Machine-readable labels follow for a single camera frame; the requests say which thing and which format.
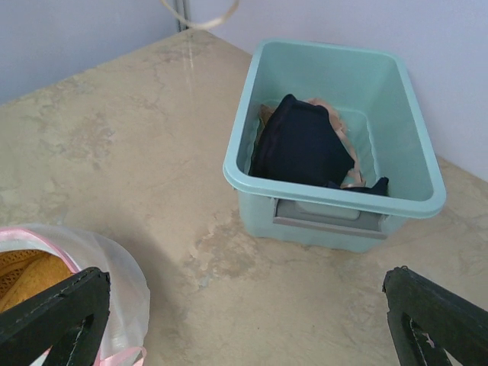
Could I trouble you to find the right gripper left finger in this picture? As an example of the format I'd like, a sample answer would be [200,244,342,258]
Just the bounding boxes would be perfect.
[1,267,111,365]

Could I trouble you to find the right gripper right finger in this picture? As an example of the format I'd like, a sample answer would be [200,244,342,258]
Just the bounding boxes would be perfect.
[382,266,487,365]

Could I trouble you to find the orange mesh garment in bag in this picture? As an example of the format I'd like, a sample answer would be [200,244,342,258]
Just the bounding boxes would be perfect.
[0,249,73,313]

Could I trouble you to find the dark clothes in bin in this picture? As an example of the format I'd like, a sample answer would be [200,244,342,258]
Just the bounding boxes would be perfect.
[249,94,389,196]

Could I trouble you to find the peach beige bra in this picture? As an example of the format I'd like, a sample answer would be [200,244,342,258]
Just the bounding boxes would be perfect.
[160,0,240,31]

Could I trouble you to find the left frame post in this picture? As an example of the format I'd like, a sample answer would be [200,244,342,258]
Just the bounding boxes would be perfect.
[174,0,188,32]

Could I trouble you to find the white mesh laundry bag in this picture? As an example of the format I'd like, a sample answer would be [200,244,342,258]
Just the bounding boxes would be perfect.
[1,223,150,365]

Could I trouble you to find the teal plastic bin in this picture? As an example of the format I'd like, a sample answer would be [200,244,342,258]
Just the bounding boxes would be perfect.
[223,39,446,252]

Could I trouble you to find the beige garment in bin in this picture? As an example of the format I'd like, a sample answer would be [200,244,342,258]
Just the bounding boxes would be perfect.
[253,98,366,189]

